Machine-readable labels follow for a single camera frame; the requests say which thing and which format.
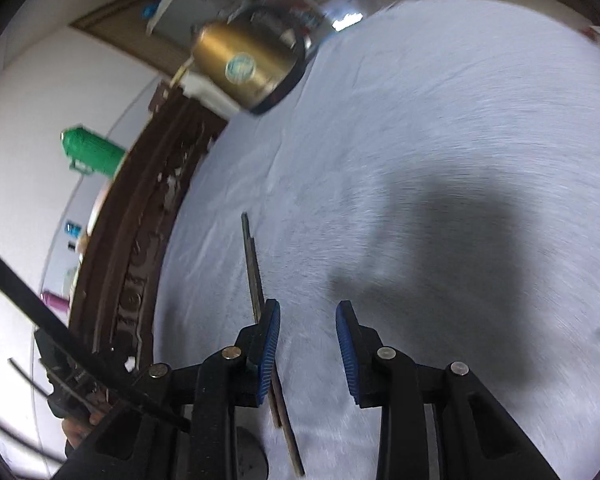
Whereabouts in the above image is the bronze electric kettle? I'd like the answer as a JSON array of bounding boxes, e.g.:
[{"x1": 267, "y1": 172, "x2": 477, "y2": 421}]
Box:
[{"x1": 172, "y1": 5, "x2": 314, "y2": 115}]

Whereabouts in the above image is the green thermos jug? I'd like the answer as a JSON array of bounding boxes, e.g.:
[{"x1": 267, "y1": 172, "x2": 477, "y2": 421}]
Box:
[{"x1": 61, "y1": 127, "x2": 129, "y2": 177}]

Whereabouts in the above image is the metal utensil holder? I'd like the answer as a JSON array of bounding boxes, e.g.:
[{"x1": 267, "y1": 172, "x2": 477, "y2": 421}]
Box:
[{"x1": 236, "y1": 426, "x2": 270, "y2": 480}]

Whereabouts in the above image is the carved wooden sideboard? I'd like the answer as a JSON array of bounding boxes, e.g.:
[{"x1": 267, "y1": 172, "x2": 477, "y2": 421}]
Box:
[{"x1": 67, "y1": 77, "x2": 231, "y2": 376}]

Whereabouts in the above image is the grey refrigerator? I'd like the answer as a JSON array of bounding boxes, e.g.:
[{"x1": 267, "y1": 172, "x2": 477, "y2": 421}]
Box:
[{"x1": 147, "y1": 0, "x2": 217, "y2": 37}]

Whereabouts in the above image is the white chest freezer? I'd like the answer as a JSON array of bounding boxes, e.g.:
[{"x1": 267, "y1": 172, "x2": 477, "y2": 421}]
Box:
[{"x1": 177, "y1": 67, "x2": 243, "y2": 117}]

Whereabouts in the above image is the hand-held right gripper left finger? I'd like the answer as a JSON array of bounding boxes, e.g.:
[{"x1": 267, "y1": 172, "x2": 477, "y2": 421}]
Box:
[{"x1": 52, "y1": 299, "x2": 281, "y2": 480}]

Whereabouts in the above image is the dark chopstick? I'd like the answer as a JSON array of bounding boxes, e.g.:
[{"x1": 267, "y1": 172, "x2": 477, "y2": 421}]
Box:
[
  {"x1": 241, "y1": 212, "x2": 306, "y2": 477},
  {"x1": 268, "y1": 375, "x2": 284, "y2": 429}
]

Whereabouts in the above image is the person's left hand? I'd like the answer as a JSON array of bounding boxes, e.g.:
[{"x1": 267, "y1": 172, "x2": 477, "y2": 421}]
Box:
[{"x1": 61, "y1": 410, "x2": 107, "y2": 457}]

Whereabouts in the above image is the black cable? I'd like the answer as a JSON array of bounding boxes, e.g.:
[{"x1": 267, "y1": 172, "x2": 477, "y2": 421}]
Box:
[{"x1": 0, "y1": 239, "x2": 192, "y2": 433}]

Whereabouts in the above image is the brown wooden door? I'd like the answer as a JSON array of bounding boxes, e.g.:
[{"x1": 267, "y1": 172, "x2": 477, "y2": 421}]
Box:
[{"x1": 70, "y1": 0, "x2": 192, "y2": 77}]

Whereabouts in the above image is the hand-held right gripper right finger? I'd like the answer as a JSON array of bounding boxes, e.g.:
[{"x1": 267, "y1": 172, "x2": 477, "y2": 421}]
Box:
[{"x1": 335, "y1": 300, "x2": 561, "y2": 480}]

